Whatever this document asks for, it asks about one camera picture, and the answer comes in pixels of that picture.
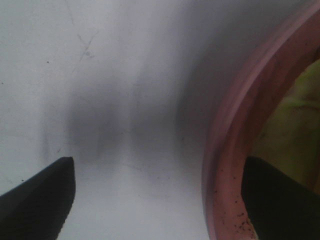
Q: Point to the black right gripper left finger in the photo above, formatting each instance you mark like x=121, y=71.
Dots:
x=38, y=208

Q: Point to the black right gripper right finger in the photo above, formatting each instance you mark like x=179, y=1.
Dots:
x=278, y=207

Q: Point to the yellow egg sheet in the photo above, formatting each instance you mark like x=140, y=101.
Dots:
x=290, y=138

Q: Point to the pink round plate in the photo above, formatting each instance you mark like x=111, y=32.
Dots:
x=256, y=90

